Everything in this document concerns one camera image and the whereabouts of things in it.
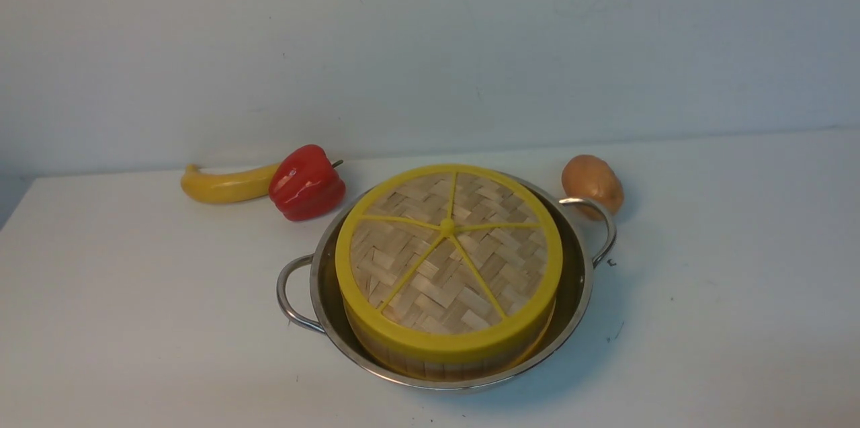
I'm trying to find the yellow bamboo steamer basket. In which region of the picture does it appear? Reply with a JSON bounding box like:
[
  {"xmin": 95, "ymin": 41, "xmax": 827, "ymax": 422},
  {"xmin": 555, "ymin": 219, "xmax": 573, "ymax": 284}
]
[{"xmin": 344, "ymin": 300, "xmax": 556, "ymax": 382}]

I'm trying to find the yellow toy banana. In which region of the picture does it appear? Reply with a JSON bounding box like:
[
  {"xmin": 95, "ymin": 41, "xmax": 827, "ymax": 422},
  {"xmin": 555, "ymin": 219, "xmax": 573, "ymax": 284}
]
[{"xmin": 180, "ymin": 163, "xmax": 279, "ymax": 204}]

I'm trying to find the yellow woven steamer lid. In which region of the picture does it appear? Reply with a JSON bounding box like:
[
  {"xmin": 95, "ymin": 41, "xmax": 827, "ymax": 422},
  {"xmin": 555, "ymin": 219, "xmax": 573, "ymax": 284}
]
[{"xmin": 334, "ymin": 164, "xmax": 563, "ymax": 347}]

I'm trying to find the red toy bell pepper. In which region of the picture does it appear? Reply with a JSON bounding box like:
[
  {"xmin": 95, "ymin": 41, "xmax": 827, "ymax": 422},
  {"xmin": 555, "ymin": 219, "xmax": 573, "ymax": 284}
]
[{"xmin": 268, "ymin": 145, "xmax": 346, "ymax": 222}]

